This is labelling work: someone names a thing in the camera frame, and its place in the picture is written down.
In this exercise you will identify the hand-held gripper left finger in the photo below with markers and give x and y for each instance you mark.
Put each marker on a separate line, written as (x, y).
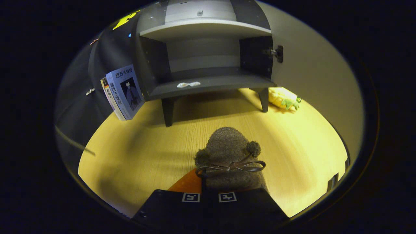
(169, 208)

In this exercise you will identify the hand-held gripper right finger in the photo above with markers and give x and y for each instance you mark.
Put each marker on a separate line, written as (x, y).
(247, 208)

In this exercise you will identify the grey shoe cabinet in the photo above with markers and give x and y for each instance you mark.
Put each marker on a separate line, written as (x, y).
(208, 29)

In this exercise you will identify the yellow plush toy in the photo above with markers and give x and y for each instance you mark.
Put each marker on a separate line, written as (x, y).
(284, 97)

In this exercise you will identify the blue book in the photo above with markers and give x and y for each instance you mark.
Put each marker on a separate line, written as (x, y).
(128, 91)

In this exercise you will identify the white clip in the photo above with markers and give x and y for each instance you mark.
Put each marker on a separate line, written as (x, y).
(90, 92)

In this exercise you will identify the black backdrop cloth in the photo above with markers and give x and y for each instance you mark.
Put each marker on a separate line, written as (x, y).
(97, 65)

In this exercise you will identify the pink clip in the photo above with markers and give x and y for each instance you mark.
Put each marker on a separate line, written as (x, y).
(94, 41)

